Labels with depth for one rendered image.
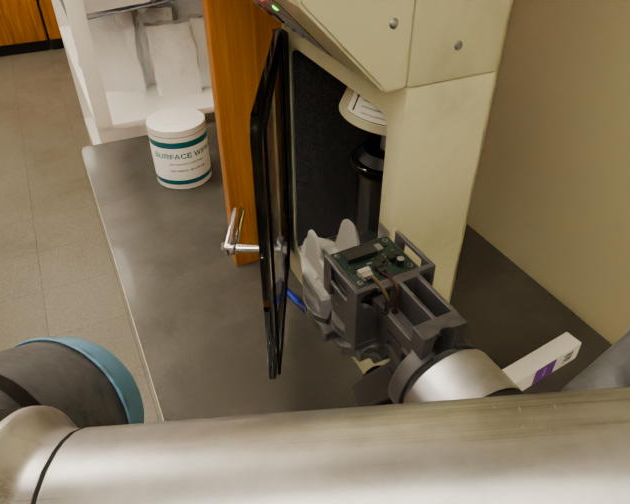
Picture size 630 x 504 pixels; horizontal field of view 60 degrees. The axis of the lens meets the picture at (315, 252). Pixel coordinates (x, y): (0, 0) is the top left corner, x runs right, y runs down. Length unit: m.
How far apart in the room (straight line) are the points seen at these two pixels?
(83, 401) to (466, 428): 0.23
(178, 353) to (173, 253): 0.27
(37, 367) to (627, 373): 0.33
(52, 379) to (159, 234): 0.86
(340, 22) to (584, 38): 0.55
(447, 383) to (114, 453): 0.22
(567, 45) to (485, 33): 0.41
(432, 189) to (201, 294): 0.52
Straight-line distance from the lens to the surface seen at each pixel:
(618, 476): 0.21
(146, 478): 0.21
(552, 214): 1.08
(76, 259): 2.80
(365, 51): 0.53
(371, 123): 0.69
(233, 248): 0.68
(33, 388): 0.34
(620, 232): 0.99
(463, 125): 0.64
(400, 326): 0.40
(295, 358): 0.90
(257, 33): 0.89
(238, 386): 0.87
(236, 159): 0.95
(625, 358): 0.36
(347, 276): 0.42
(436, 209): 0.68
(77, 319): 2.48
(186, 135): 1.26
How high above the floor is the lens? 1.62
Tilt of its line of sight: 38 degrees down
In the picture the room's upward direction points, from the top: straight up
